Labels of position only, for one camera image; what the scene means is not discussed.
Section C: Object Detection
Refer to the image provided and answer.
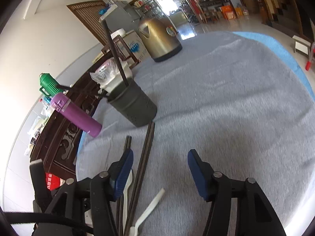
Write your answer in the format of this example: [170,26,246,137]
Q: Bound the white step stool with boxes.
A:
[292,35,311,55]

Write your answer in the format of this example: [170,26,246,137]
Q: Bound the dark wooden sideboard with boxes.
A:
[30,59,117,175]

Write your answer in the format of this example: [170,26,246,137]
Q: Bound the dark grey utensil holder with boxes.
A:
[107,78,158,127]

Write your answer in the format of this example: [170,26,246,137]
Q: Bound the grey table cloth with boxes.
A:
[75,30,315,236]

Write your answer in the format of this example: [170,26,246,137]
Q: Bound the white ceramic spoon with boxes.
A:
[123,170,133,232]
[129,188,165,236]

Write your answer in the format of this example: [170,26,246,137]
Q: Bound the red shopping bag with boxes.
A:
[45,173,65,191]

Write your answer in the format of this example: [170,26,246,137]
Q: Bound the dark wooden side table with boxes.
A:
[198,0,238,23]

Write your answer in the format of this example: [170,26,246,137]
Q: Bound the purple thermos bottle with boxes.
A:
[50,92,102,137]

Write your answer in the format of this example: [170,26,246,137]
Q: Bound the grey refrigerator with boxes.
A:
[99,1,140,32]

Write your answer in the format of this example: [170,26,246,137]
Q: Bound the white bowl with plastic wrap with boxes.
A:
[90,58,125,93]

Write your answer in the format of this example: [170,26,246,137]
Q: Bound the green thermos flask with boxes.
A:
[40,73,63,98]

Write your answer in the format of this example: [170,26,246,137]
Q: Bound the wooden chair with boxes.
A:
[113,35,139,69]

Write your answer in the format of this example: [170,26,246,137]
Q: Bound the gold electric kettle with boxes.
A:
[137,18,183,62]

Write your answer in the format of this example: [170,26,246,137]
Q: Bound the white chest freezer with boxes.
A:
[111,28,150,62]

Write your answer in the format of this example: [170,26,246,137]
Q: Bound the dark chopstick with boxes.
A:
[124,122,155,235]
[115,135,132,236]
[101,19,129,87]
[56,84,109,99]

